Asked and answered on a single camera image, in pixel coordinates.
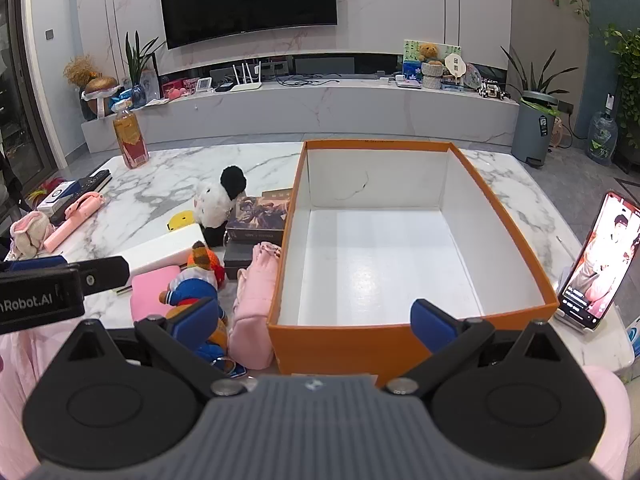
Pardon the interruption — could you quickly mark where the white phone stand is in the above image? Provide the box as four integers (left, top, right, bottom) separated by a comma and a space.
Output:
552, 267, 618, 335

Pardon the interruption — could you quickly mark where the clear water jug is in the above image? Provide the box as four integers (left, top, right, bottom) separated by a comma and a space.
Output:
586, 109, 620, 167

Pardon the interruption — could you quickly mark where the woven basket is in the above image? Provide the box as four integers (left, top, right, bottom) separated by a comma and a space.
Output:
420, 62, 446, 91

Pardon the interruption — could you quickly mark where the framed photo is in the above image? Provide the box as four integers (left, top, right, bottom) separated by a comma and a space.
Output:
137, 55, 161, 101

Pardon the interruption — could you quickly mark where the black and white toy model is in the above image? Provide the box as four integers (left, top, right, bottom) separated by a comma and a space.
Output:
477, 82, 511, 101

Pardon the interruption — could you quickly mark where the pink plush pouch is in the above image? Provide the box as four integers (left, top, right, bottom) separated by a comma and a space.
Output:
227, 241, 283, 368

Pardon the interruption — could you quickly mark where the small yellow item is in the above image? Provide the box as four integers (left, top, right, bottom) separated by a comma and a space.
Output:
167, 210, 196, 233

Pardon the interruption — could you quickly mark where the brown mushroom ornament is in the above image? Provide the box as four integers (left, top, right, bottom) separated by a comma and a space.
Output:
82, 76, 121, 118

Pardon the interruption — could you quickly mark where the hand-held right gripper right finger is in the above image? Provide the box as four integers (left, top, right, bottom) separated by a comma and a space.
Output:
385, 299, 583, 396

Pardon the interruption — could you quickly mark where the pink white striped plush toy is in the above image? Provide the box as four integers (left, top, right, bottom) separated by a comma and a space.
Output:
10, 211, 56, 260

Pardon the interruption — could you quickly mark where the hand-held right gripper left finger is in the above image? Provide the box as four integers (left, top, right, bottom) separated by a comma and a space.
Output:
60, 299, 258, 396

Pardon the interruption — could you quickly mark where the bottle of amber liquid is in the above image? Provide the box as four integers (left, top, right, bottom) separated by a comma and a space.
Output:
112, 101, 149, 170

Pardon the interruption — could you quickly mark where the pink fleece clothing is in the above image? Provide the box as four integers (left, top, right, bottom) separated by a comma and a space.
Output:
0, 327, 633, 480

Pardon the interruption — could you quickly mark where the panda plush toy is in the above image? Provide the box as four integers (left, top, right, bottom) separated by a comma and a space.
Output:
192, 166, 248, 248

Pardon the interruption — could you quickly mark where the long-leaf potted plant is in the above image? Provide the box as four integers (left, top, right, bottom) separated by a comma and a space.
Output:
500, 46, 581, 111

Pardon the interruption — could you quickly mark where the pink notepad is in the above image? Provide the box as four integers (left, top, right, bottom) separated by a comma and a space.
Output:
130, 264, 183, 323

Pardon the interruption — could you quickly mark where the green painted picture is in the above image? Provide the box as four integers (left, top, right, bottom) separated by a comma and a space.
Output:
402, 39, 463, 81

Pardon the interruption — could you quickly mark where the dark grey box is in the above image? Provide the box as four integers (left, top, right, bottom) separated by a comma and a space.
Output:
222, 242, 261, 281

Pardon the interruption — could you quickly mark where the blue and white packet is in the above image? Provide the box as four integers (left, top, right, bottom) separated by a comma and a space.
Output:
622, 317, 640, 361

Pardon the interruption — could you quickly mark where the smartphone with lit screen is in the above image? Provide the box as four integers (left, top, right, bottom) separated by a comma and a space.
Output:
557, 190, 640, 331

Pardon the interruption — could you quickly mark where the box with art print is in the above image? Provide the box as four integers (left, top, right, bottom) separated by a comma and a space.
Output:
225, 187, 293, 245

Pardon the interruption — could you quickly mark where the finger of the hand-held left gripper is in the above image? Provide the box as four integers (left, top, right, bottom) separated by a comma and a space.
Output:
79, 255, 131, 298
7, 255, 68, 275

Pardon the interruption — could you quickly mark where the tall snake plant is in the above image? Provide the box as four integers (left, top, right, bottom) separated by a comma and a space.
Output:
122, 30, 166, 86

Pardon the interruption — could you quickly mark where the pink snap case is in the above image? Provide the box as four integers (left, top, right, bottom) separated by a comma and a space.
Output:
44, 194, 109, 252

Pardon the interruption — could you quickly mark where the black flat television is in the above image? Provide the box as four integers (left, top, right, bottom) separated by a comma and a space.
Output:
157, 0, 338, 50

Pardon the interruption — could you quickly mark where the white flat box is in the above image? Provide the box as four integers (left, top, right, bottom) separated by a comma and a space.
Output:
117, 223, 207, 291

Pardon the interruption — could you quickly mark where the round white hand fan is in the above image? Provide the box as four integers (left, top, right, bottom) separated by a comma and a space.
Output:
442, 52, 466, 83

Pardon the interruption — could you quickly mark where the grey pedal bin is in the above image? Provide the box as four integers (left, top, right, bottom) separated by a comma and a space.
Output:
511, 91, 561, 167

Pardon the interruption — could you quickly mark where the small brown teddy bear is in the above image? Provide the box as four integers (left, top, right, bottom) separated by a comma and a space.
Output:
417, 42, 443, 66

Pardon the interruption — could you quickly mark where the white marble television cabinet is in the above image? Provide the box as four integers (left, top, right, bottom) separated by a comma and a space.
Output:
80, 77, 521, 153

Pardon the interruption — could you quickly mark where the glass sliding door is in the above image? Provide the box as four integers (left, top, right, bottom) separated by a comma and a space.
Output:
0, 0, 58, 196

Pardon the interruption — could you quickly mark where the bushy green plant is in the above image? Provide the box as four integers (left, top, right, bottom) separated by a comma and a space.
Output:
600, 22, 640, 151

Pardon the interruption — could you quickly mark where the white orange-rimmed storage box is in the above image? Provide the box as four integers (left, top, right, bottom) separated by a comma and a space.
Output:
266, 139, 559, 388

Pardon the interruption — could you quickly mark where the blue and white small box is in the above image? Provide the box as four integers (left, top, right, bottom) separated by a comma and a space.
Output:
36, 180, 81, 213

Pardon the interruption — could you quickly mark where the white router with antennas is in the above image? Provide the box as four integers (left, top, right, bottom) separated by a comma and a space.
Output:
227, 60, 263, 92

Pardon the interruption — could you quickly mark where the dried flower bunch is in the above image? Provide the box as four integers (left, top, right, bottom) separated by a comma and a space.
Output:
62, 55, 103, 88

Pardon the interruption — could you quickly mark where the plush dog toy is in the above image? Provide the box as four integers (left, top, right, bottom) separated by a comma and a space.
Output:
159, 241, 248, 376

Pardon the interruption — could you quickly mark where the black remote control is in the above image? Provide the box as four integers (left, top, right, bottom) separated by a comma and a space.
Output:
50, 170, 113, 226

